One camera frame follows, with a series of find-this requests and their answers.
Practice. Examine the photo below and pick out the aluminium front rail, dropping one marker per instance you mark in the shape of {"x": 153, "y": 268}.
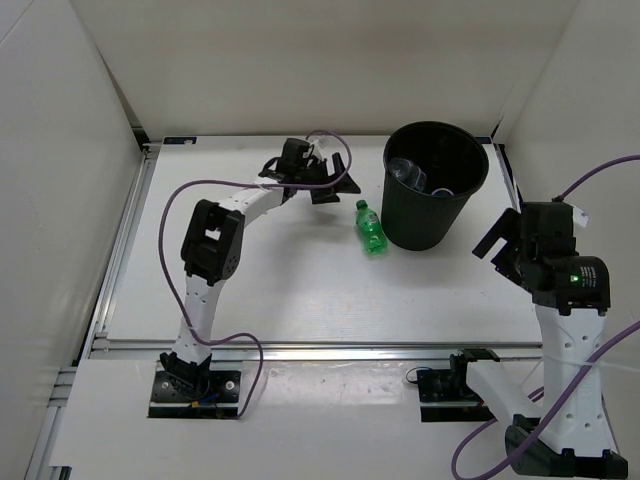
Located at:
{"x": 104, "y": 349}

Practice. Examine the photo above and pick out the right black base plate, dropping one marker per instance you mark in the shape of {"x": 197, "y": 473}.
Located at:
{"x": 445, "y": 397}

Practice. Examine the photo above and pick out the black plastic waste bin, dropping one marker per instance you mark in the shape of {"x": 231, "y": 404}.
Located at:
{"x": 451, "y": 158}

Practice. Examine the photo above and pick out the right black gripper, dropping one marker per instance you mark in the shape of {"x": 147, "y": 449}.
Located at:
{"x": 505, "y": 228}

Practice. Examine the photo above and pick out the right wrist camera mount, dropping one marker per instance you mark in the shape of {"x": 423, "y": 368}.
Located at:
{"x": 579, "y": 217}

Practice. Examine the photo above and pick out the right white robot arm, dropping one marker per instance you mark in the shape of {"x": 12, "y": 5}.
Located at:
{"x": 567, "y": 435}

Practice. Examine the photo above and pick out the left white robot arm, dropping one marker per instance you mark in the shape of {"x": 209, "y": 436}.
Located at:
{"x": 211, "y": 249}

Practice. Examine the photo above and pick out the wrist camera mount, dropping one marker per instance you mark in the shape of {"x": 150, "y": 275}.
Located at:
{"x": 579, "y": 217}
{"x": 315, "y": 148}

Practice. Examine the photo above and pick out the blue label water bottle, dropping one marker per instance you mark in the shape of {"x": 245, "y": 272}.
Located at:
{"x": 442, "y": 192}

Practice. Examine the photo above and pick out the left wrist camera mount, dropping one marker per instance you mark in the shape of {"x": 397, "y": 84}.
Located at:
{"x": 315, "y": 148}

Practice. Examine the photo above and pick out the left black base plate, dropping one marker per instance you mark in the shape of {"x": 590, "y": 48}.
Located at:
{"x": 219, "y": 401}

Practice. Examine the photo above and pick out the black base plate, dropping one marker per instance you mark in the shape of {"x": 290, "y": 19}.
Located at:
{"x": 219, "y": 401}
{"x": 445, "y": 397}

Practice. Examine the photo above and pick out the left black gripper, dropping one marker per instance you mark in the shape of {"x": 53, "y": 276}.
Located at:
{"x": 328, "y": 194}

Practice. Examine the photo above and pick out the green soda bottle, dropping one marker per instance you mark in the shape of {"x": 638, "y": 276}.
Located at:
{"x": 369, "y": 229}

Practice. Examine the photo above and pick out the white orange label bottle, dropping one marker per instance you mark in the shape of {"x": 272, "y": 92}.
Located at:
{"x": 408, "y": 173}

